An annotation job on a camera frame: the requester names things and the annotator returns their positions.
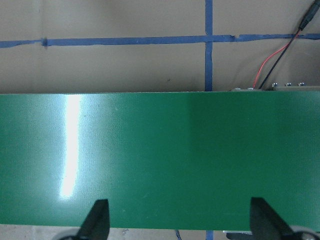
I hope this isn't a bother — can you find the green conveyor belt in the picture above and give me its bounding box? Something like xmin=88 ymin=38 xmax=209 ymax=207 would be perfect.
xmin=0 ymin=91 xmax=320 ymax=231

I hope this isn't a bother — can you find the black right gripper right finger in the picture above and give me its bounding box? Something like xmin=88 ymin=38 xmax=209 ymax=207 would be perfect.
xmin=249 ymin=197 xmax=295 ymax=240

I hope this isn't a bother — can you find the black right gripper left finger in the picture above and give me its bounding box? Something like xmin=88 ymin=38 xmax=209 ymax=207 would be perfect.
xmin=75 ymin=199 xmax=110 ymax=240

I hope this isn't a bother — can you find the red black wire pair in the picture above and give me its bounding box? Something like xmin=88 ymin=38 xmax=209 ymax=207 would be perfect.
xmin=252 ymin=0 xmax=319 ymax=90

